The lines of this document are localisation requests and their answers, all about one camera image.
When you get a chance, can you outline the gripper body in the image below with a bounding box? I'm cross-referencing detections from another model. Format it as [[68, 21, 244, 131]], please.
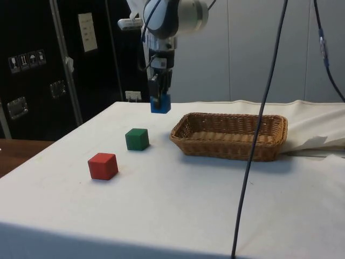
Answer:
[[149, 51, 176, 72]]

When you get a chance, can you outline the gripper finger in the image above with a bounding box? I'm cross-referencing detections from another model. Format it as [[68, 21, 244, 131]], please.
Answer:
[[148, 74, 162, 109], [160, 69, 174, 96]]

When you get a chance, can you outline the blue cube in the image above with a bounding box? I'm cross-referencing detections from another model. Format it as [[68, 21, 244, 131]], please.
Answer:
[[150, 94, 173, 114]]

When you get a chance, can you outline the green cube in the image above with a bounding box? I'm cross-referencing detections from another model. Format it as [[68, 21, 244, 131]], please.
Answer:
[[125, 128, 150, 152]]

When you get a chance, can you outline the wicker basket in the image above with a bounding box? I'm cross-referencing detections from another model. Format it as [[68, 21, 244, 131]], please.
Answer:
[[169, 112, 289, 162]]

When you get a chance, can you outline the red cube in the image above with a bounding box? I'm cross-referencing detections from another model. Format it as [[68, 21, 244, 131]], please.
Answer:
[[87, 152, 119, 181]]

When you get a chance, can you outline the black cabinet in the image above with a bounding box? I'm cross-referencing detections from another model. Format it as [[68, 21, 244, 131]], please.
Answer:
[[0, 0, 151, 142]]

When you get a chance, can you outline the grey cable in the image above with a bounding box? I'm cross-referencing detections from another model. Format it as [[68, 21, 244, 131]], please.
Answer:
[[137, 0, 163, 72]]

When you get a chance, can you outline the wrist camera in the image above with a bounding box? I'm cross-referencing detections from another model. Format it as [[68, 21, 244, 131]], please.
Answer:
[[117, 18, 144, 31]]

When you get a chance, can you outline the black cable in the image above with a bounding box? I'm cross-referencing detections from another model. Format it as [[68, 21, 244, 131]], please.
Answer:
[[312, 0, 345, 104], [230, 0, 289, 258]]

